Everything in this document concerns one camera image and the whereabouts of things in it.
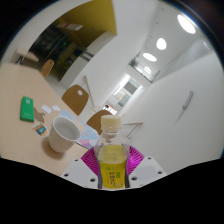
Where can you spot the brown paper cutout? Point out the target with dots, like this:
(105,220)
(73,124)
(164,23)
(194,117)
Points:
(39,116)

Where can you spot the dark shelf unit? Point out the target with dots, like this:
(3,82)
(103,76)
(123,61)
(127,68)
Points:
(53,45)

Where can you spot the wooden chair with round hole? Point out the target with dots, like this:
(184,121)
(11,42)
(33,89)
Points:
(74,99)

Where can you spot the bright glass door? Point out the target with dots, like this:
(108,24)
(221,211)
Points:
(128,90)

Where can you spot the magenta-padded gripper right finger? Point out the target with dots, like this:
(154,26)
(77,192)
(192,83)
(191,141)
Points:
(146,170)

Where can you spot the white paper cup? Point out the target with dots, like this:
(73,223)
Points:
(61,138)

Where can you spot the round ceiling lights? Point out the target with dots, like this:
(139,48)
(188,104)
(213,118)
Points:
(161,43)

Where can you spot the small white card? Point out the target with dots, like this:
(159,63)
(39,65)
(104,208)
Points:
(46,109)
(56,108)

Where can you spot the clear bottle with yellow drink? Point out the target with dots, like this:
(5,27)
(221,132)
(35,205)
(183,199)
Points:
(112,163)

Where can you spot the wooden easel stand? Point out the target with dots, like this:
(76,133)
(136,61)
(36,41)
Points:
(89,91)

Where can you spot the colourful printed sticker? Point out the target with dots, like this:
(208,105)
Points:
(40,129)

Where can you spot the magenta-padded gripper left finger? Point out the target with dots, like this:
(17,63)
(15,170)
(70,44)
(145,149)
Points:
(77,171)

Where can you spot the light blue printed paper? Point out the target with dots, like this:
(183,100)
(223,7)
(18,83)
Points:
(87,137)

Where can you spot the green flat box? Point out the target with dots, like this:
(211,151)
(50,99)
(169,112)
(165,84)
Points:
(27,109)

